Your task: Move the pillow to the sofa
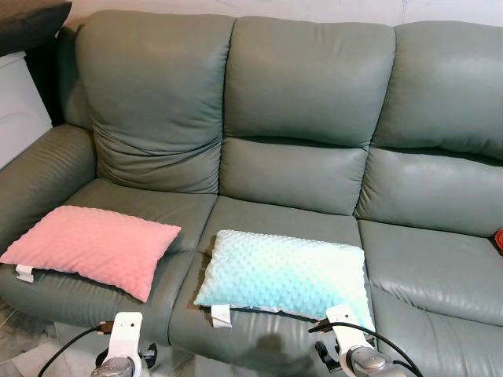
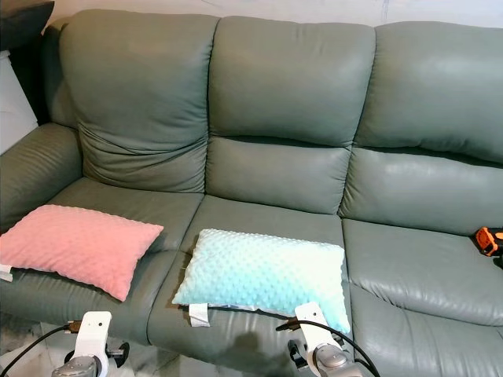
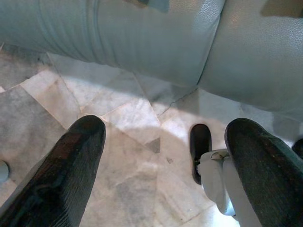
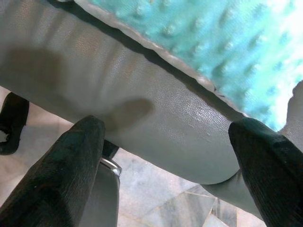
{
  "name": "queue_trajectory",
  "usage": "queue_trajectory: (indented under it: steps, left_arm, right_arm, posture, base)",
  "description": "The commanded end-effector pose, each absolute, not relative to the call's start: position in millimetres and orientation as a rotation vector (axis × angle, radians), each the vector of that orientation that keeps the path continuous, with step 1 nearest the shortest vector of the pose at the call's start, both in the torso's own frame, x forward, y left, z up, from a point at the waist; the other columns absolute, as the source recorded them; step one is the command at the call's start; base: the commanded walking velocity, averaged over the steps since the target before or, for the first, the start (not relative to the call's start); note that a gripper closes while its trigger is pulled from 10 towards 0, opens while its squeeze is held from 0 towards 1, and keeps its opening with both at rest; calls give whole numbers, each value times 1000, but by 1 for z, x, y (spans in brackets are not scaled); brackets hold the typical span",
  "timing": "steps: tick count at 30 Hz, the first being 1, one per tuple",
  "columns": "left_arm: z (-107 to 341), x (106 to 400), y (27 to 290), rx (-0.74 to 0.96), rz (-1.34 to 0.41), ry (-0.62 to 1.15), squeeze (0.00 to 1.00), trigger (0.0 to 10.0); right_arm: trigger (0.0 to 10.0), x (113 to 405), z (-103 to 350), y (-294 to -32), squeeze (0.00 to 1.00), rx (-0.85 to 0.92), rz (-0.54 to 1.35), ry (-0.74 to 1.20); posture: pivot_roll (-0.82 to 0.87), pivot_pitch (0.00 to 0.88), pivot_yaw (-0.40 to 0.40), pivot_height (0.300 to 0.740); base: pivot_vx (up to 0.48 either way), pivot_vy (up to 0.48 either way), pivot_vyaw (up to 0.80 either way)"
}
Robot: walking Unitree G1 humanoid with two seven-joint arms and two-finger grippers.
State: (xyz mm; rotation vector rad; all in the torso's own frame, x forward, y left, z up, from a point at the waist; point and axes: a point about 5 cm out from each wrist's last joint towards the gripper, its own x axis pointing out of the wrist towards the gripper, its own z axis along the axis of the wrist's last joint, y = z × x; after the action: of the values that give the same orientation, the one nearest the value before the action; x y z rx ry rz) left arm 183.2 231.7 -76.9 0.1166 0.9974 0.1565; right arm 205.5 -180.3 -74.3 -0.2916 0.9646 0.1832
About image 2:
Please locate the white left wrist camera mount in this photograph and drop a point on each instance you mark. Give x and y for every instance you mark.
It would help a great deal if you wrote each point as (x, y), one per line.
(94, 334)

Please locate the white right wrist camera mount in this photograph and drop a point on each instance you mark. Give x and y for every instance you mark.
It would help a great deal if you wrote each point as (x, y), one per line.
(314, 322)

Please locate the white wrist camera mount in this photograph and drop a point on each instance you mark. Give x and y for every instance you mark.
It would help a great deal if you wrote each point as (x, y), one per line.
(314, 322)
(94, 334)

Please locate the green leather sofa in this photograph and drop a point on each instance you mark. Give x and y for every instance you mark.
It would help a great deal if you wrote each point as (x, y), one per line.
(291, 86)

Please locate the orange and black tool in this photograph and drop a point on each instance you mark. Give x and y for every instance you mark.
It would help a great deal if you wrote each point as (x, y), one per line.
(487, 242)

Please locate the pink dotted plush pillow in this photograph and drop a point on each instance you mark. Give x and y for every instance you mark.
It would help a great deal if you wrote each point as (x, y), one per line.
(78, 245)

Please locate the teal dotted plush pillow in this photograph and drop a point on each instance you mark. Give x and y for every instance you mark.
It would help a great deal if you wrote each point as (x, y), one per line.
(263, 275)

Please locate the dark grey cushion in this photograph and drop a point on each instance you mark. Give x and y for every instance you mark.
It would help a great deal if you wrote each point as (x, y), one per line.
(20, 20)

